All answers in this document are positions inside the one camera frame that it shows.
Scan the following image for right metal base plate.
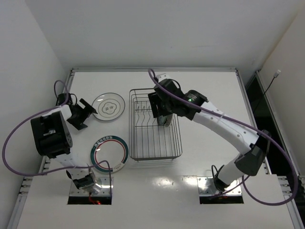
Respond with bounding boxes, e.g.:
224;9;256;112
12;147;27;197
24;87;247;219
197;177;242;197

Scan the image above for green red rim plate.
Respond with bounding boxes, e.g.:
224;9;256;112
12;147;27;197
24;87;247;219
164;114;173;127
90;135;129;173

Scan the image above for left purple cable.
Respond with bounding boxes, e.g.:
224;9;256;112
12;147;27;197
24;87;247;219
1;80;113;191

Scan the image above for small blue patterned plate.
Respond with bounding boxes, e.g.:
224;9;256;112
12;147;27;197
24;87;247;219
157;115;167;125

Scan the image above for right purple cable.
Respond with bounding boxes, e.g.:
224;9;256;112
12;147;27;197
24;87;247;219
148;68;299;206

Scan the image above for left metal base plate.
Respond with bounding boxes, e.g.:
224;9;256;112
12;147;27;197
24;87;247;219
69;177;114;198

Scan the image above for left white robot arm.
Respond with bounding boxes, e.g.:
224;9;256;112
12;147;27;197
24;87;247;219
30;93;101;194

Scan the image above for metal base plate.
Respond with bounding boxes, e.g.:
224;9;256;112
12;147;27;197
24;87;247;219
69;177;114;198
197;177;242;197

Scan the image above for white plate thin green rings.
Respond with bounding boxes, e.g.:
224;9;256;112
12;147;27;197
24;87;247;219
91;92;126;123

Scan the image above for black wall cable white plug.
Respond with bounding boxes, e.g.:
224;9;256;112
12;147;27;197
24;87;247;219
253;70;281;114

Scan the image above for purple cable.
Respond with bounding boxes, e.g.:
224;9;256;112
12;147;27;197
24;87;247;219
148;68;299;206
1;80;113;191

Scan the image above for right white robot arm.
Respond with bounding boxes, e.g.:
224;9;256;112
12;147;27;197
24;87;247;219
148;79;270;192

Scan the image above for grey wire dish rack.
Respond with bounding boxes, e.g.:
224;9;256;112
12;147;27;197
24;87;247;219
129;88;183;161

